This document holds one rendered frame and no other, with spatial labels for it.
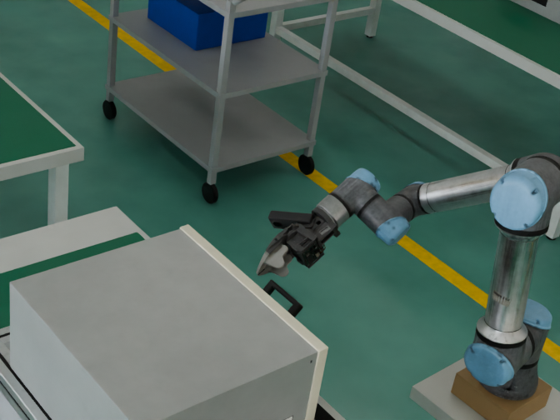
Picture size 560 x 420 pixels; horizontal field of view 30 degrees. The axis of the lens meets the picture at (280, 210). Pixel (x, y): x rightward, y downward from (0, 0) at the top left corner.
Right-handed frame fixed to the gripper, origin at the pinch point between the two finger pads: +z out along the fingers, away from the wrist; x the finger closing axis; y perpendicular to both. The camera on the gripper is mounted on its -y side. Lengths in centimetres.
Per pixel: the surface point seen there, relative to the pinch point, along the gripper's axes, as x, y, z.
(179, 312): -46, 30, 27
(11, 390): -40, 12, 58
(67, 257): 19, -62, 27
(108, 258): -47, 10, 29
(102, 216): 29, -76, 10
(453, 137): 191, -125, -163
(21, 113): 33, -142, 2
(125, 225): 30, -68, 7
